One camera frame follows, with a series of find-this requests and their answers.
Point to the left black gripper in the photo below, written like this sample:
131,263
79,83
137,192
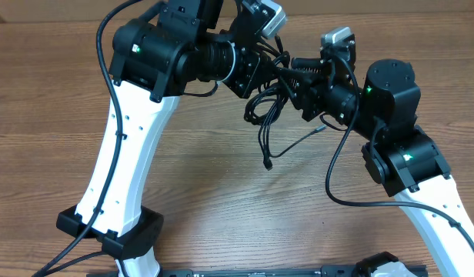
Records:
253,75

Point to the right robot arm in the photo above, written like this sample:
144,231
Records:
398,154

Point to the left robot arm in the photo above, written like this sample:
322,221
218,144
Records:
155,56

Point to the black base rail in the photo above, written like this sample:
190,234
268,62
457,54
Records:
323,271

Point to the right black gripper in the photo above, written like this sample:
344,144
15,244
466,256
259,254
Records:
309,86

